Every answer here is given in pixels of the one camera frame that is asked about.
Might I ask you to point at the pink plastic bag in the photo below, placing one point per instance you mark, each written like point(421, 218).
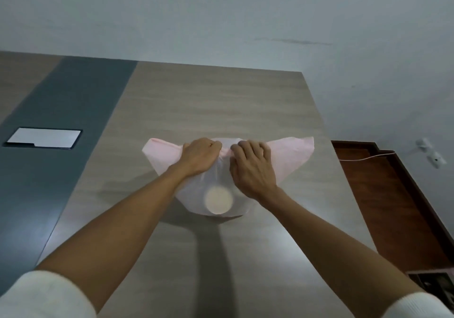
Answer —
point(287, 154)

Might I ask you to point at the white right sleeve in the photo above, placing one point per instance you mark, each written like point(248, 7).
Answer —
point(418, 307)

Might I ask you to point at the white sleeve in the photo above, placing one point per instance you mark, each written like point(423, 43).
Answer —
point(39, 298)
point(418, 307)

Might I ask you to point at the round beige cup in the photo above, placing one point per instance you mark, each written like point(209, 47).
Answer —
point(219, 200)

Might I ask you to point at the person's left fingers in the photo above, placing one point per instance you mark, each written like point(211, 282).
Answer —
point(210, 144)

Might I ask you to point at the person's left hand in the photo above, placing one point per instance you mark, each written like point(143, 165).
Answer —
point(198, 156)

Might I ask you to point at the person's right thumb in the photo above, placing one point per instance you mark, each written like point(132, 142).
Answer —
point(234, 165)

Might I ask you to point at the person's left forearm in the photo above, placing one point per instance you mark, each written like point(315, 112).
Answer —
point(117, 229)

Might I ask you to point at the dark box with pink edge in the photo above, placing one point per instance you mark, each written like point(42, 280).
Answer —
point(433, 283)

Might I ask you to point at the person's right hand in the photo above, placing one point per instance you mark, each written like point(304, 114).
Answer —
point(253, 172)

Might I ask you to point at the white wall socket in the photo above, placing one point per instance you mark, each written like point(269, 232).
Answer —
point(436, 159)

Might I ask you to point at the white left sleeve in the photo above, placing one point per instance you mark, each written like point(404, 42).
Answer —
point(39, 298)

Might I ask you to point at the person's right forearm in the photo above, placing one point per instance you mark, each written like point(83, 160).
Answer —
point(333, 254)

